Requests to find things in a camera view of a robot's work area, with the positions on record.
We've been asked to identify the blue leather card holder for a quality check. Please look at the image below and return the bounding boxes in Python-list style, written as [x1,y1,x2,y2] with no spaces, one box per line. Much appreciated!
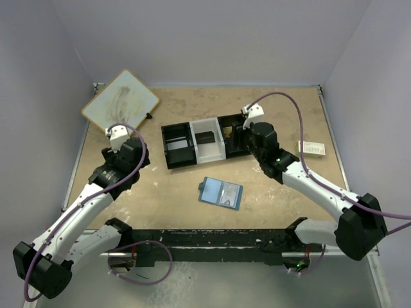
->
[198,177,243,210]

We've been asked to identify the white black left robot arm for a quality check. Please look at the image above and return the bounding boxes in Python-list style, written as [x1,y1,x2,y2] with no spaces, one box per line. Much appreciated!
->
[12,138,150,303]

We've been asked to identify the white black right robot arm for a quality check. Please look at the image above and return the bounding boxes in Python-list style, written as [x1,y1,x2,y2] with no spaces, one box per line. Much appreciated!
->
[230,122,388,261]

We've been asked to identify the gold card in tray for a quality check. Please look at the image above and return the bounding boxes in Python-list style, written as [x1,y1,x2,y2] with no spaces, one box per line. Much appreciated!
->
[223,126,232,138]

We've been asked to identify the small white card box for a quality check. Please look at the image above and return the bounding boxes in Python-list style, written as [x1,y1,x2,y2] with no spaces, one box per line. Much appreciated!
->
[296,141,326,158]

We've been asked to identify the white card in tray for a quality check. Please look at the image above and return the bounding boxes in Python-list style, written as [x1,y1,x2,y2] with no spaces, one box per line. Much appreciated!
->
[167,139,188,151]

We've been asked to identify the black card in tray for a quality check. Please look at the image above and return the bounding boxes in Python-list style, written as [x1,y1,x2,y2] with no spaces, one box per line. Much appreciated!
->
[195,131,215,144]

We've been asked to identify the yellow-framed whiteboard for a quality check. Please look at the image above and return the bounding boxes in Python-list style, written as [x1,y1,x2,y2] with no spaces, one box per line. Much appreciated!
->
[82,69,160,131]

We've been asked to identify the black and white tray organizer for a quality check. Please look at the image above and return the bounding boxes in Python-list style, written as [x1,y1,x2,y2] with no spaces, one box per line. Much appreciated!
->
[161,114,250,169]

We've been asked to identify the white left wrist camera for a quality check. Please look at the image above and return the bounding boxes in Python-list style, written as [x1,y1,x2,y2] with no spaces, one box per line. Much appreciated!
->
[105,125,130,153]

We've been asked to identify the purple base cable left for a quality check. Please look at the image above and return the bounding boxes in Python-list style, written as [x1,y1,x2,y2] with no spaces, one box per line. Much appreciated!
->
[107,240,173,285]

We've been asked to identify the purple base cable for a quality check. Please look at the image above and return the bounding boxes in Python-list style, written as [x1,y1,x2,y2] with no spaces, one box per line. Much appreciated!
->
[107,240,173,285]
[287,245,327,277]

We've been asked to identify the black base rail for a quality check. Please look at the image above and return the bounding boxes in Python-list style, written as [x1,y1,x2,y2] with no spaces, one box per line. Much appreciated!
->
[105,218,322,268]

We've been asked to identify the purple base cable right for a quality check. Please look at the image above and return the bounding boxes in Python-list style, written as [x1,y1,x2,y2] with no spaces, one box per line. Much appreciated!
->
[287,245,327,277]

